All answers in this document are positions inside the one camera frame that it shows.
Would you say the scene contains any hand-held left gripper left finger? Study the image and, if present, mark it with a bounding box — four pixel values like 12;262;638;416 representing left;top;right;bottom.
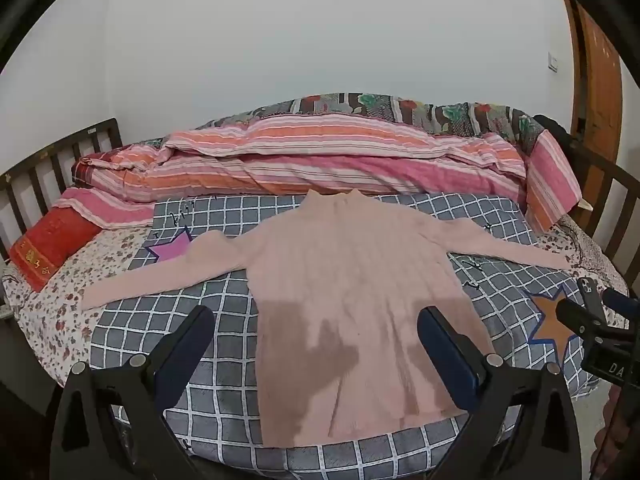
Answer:
49;305;217;480

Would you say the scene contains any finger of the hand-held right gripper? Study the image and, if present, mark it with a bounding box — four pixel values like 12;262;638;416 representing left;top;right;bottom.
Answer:
575;276;640;318
555;299;608;342

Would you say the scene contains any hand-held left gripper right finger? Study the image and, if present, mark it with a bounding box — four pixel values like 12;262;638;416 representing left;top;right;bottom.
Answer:
417;306;583;480

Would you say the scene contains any pink knit sweater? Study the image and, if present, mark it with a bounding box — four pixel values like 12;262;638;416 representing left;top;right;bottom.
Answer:
80;187;573;448

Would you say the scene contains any person's right forearm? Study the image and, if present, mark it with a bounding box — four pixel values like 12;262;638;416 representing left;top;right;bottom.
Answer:
597;387;640;480

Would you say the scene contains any grey checked star blanket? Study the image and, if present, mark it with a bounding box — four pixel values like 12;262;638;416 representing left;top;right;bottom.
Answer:
87;192;601;480

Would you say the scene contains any dark wooden footboard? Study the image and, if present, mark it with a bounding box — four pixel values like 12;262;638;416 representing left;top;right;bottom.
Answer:
532;115;640;281

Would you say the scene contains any red pillow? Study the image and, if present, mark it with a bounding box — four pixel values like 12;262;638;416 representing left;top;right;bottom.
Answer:
9;207;103;293

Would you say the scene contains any dark cloth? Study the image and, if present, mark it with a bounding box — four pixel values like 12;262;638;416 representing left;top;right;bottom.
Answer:
532;114;576;151

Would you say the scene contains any brown wooden door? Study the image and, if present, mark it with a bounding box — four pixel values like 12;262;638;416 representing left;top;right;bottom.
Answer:
560;0;626;246

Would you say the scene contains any pink orange striped quilt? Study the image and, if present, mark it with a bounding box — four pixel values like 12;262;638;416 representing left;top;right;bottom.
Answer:
52;112;583;233

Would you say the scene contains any dark wooden slatted headboard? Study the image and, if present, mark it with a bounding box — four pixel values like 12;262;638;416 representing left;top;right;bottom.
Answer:
0;117;123;311

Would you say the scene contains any floral patchwork quilt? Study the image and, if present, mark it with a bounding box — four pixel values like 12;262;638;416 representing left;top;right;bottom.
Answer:
195;92;546;151

